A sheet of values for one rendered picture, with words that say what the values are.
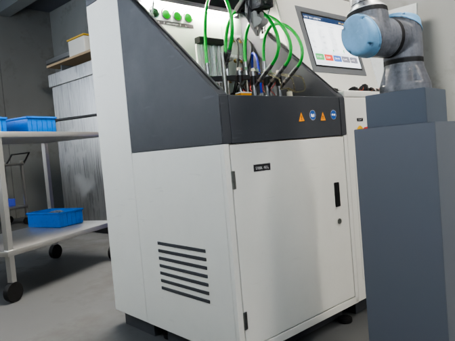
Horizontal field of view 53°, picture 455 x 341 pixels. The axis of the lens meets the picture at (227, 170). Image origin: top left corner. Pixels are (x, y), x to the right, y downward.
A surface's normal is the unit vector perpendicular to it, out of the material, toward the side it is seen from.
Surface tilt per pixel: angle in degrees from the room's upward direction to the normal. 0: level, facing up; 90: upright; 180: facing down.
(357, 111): 90
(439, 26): 90
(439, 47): 90
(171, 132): 90
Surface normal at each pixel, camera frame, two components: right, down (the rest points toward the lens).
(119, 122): -0.74, 0.10
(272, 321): 0.66, -0.02
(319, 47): 0.63, -0.26
